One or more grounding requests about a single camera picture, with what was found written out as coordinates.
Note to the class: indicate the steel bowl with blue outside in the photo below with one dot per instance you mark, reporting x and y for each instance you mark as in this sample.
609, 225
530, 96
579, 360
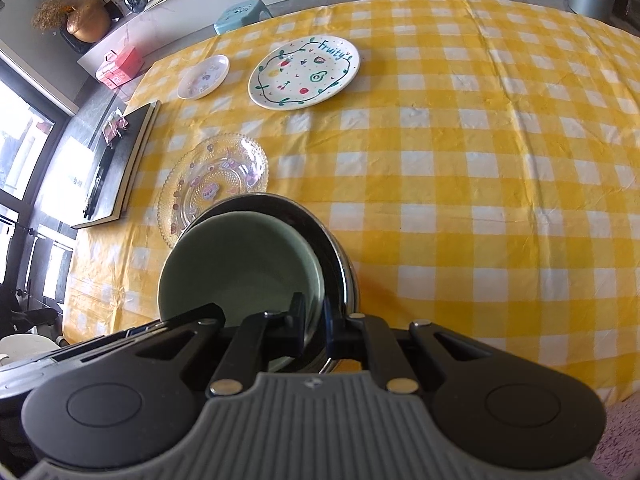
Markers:
351, 285

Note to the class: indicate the white fruit print plate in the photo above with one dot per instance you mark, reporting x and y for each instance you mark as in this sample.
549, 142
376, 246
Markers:
305, 75

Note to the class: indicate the plain steel bowl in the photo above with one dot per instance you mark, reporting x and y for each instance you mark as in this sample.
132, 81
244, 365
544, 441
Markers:
300, 220

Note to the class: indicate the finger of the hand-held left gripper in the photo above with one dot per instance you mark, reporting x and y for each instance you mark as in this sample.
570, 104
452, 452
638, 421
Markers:
200, 311

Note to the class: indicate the dried flower bunch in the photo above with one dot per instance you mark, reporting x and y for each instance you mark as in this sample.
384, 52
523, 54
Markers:
50, 12

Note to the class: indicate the black notebook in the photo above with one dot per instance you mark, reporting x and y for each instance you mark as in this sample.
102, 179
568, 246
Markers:
127, 160

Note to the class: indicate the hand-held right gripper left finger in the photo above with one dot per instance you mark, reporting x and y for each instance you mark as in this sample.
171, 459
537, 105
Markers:
295, 325

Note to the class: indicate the pale green ceramic bowl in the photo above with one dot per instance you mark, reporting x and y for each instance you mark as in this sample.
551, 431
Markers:
240, 270

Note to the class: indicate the small white printed plate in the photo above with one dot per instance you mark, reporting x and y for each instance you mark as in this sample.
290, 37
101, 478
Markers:
204, 77

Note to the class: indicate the clear glass patterned plate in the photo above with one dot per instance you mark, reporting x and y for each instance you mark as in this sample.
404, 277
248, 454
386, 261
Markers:
210, 175

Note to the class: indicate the blue glass vase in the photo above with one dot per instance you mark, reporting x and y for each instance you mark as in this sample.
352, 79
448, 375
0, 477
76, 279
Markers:
135, 0

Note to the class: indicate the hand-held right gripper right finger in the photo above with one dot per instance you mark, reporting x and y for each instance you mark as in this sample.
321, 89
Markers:
336, 340

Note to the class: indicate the pink storage box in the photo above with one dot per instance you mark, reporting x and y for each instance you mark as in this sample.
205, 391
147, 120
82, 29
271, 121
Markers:
120, 67

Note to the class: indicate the purple fluffy rug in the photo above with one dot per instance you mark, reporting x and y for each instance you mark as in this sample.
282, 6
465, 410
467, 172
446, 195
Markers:
620, 445

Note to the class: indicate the light blue plastic stool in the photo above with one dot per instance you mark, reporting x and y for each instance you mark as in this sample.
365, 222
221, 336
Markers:
239, 17

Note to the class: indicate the gold vase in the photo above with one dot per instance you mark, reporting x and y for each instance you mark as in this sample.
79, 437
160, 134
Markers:
89, 22

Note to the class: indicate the glass sliding door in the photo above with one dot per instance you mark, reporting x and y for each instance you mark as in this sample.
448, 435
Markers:
25, 135

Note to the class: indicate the yellow checkered tablecloth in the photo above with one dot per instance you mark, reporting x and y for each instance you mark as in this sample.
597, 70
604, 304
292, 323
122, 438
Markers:
450, 185

